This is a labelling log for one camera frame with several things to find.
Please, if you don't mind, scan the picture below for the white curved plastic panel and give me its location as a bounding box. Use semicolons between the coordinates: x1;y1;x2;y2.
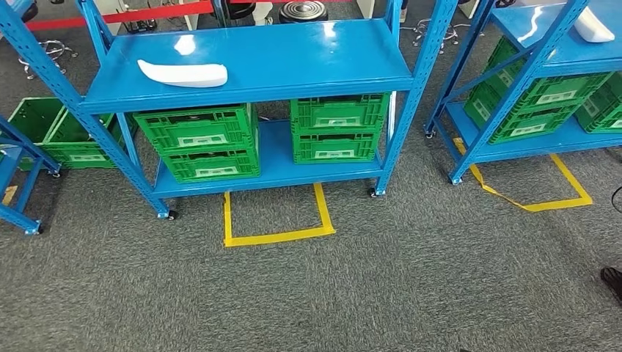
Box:
573;6;616;44
136;59;229;89

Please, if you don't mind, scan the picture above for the red barrier belt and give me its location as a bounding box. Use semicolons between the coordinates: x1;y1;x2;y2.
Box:
228;0;351;5
24;1;215;32

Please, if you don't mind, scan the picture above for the black wifi router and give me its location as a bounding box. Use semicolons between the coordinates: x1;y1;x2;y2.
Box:
121;18;159;34

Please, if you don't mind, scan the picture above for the chrome barrier stanchion post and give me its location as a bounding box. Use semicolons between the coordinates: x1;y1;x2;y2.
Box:
212;0;230;29

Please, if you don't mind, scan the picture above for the yellow floor tape square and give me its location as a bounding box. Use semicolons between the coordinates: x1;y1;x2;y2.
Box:
223;183;336;249

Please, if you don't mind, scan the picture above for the blue metal shelf rack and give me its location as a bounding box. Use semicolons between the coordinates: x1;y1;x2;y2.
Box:
0;114;62;237
425;0;622;186
0;0;460;221

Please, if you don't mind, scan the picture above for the white flat side plate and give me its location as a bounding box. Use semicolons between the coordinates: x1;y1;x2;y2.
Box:
385;91;398;147

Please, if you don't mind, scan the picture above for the black round stool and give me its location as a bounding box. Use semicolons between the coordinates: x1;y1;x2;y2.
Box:
278;1;329;24
18;1;78;80
400;18;484;54
225;0;258;21

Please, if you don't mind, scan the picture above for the person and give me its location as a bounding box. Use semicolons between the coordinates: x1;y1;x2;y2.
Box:
252;1;274;26

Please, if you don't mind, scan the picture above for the green plastic crate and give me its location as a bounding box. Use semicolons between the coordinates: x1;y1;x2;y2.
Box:
160;145;262;184
293;131;382;165
290;92;391;134
464;36;614;116
43;110;139;170
7;97;67;161
464;87;580;145
574;71;622;134
133;103;260;156

